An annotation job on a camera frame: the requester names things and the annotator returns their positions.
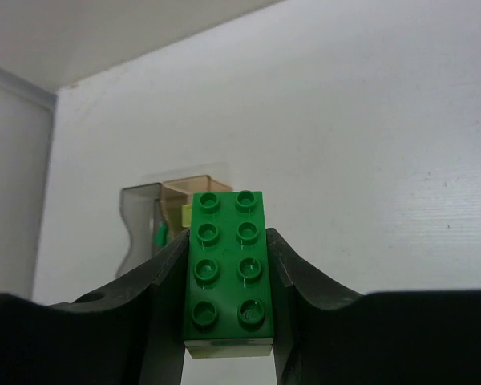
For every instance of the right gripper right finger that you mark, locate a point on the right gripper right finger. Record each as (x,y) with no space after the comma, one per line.
(326,333)

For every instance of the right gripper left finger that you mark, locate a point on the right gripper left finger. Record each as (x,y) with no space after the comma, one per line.
(129,331)

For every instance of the small dark green curved lego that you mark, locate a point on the small dark green curved lego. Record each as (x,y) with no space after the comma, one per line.
(161,236)

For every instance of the dark green 2x4 lego plate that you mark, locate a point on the dark green 2x4 lego plate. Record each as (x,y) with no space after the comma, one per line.
(228,296)

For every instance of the light green 2x2 lego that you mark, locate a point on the light green 2x2 lego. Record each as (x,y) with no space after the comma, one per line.
(186,216)

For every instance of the smoky grey plastic container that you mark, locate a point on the smoky grey plastic container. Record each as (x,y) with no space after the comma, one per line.
(140,210)

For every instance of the amber plastic container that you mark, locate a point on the amber plastic container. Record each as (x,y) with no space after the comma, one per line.
(178,192)

